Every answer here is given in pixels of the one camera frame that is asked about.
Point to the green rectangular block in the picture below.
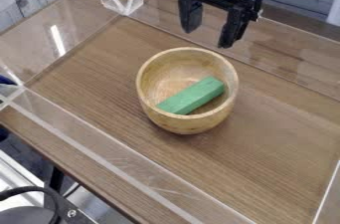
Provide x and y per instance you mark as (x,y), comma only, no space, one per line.
(192,97)

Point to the brown wooden bowl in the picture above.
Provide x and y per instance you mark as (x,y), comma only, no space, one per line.
(172,70)

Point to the black table leg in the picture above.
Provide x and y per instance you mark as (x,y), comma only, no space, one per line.
(56,179)

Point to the clear acrylic tray wall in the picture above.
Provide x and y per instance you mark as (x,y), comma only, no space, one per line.
(264,168)

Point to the black metal bracket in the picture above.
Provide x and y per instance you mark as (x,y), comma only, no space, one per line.
(65,212)

